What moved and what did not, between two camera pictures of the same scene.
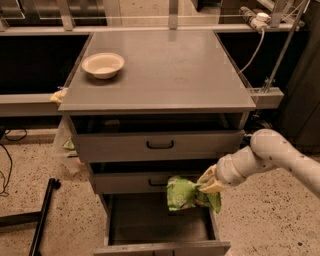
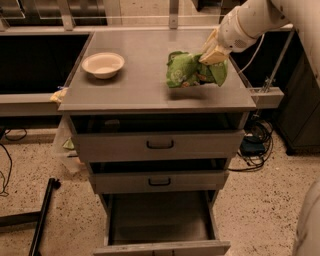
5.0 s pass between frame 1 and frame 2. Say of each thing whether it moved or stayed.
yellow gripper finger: moved
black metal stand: stayed
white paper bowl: stayed
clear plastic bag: stayed
